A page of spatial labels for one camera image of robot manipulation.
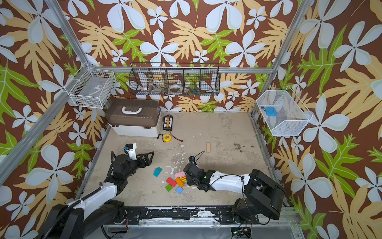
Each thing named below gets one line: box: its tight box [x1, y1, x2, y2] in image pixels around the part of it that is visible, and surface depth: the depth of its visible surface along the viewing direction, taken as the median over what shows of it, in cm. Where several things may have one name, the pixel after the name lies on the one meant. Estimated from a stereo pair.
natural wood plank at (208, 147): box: [205, 142, 211, 154], surface depth 101 cm
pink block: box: [174, 171, 187, 179], surface depth 88 cm
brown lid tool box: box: [105, 98, 162, 128], surface depth 95 cm
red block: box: [166, 177, 178, 188], surface depth 88 cm
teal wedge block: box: [153, 166, 163, 178], surface depth 90 cm
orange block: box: [175, 177, 185, 188], surface depth 86 cm
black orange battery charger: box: [162, 114, 174, 132], surface depth 114 cm
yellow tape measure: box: [163, 134, 172, 143], surface depth 106 cm
